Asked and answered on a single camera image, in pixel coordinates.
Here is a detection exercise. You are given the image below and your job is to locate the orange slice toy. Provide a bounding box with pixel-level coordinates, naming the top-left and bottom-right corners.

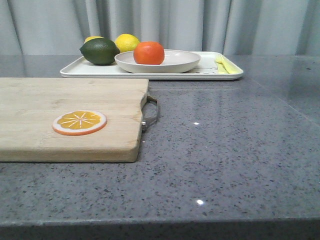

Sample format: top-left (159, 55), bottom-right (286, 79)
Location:
top-left (52, 110), bottom-right (107, 136)

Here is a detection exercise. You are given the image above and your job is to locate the yellow lemon behind lime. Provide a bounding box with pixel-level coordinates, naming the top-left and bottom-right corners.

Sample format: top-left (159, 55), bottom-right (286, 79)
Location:
top-left (83, 36), bottom-right (103, 44)

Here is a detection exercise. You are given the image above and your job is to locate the metal cutting board handle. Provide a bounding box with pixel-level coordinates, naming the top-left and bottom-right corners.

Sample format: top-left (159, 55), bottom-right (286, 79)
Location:
top-left (141, 94), bottom-right (160, 133)

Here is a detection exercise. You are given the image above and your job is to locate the green lime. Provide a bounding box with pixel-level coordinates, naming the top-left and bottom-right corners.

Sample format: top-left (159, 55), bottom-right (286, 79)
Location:
top-left (79, 38), bottom-right (120, 66)

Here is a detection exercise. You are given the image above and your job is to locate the beige round plate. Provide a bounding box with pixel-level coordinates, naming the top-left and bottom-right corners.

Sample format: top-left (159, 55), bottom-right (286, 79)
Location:
top-left (114, 49), bottom-right (201, 74)

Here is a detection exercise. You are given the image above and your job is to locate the yellow plastic fork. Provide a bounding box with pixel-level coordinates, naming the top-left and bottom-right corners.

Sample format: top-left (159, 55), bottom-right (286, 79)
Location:
top-left (215, 55), bottom-right (244, 75)

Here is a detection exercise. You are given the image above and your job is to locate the white bear print tray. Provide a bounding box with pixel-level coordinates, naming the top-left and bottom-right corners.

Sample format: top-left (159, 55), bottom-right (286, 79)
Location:
top-left (60, 51), bottom-right (244, 81)

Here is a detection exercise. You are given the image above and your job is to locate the yellow lemon right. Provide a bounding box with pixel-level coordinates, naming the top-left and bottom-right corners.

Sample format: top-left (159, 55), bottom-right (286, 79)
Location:
top-left (114, 33), bottom-right (140, 53)

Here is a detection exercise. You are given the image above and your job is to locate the wooden cutting board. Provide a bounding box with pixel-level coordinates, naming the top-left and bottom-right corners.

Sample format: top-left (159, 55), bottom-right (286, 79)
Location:
top-left (0, 77), bottom-right (149, 163)

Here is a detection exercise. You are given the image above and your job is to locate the grey curtain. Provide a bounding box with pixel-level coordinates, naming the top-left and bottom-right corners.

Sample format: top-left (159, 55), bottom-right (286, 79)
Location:
top-left (0, 0), bottom-right (320, 56)

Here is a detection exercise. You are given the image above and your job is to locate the orange mandarin fruit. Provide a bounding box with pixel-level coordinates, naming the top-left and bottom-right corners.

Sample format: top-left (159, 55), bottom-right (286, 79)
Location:
top-left (133, 41), bottom-right (165, 65)

